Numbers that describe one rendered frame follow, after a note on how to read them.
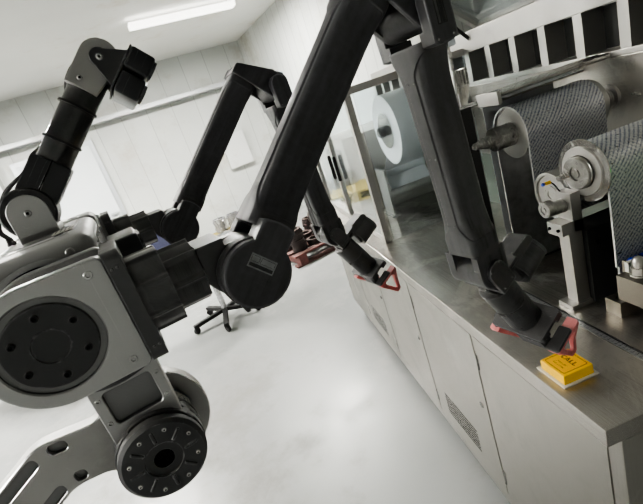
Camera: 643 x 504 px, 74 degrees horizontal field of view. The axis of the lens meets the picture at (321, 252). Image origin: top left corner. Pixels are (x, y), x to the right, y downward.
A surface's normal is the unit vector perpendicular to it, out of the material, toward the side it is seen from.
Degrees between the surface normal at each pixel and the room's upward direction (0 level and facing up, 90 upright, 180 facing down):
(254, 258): 90
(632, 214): 90
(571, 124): 92
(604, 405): 0
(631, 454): 90
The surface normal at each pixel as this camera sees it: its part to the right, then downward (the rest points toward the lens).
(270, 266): 0.46, 0.15
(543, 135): 0.21, 0.29
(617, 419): -0.31, -0.90
